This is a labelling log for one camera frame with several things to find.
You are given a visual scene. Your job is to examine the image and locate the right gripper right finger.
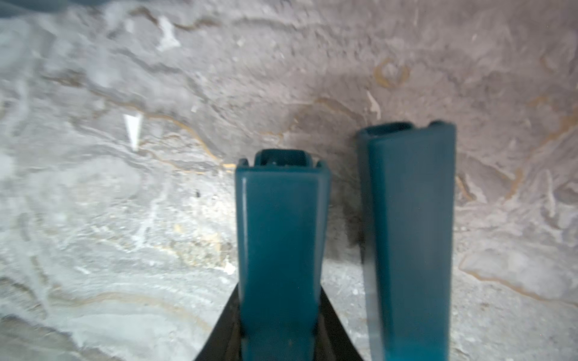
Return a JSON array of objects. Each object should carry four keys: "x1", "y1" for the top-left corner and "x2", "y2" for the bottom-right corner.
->
[{"x1": 314, "y1": 289, "x2": 363, "y2": 361}]

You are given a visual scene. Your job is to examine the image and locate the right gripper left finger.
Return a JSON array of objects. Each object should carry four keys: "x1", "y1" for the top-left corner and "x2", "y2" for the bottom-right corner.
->
[{"x1": 194, "y1": 286, "x2": 242, "y2": 361}]

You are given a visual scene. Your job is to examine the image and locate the teal pruning pliers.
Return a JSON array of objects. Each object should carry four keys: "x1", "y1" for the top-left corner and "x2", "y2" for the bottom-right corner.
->
[
  {"x1": 356, "y1": 120, "x2": 456, "y2": 360},
  {"x1": 235, "y1": 149, "x2": 331, "y2": 360}
]

